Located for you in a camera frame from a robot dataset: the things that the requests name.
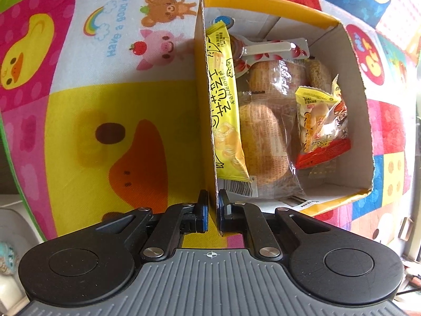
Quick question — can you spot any colourful cartoon printed blanket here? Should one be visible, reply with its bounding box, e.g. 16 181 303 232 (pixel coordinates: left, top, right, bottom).
0 0 421 241

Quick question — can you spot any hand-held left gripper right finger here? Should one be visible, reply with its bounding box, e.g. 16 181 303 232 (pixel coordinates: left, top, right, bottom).
218 190 330 262

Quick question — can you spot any clear round bread packet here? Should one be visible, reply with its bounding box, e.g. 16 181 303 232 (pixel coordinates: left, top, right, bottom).
238 93 307 200
248 60 309 95

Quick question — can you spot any yellow snack bar packet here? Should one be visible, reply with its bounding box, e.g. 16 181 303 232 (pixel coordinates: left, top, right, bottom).
206 20 255 199

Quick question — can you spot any red yellow biscuit snack bag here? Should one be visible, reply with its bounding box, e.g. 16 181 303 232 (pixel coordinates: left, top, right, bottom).
294 74 352 171

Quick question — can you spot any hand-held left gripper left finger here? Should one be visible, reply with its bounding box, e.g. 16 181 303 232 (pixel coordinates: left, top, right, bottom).
95 190 210 262

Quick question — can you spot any yellow cardboard box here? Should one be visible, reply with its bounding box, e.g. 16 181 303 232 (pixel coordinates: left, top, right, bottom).
193 0 376 218

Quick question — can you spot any jelly cup with white spoon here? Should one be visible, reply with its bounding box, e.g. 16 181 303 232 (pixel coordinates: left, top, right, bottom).
227 34 311 73

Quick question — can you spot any teal patterned egg ornament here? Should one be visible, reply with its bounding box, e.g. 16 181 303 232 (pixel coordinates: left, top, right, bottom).
0 242 18 275

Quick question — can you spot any white furniture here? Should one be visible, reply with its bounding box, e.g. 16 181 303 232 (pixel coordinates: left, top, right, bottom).
0 194 43 307

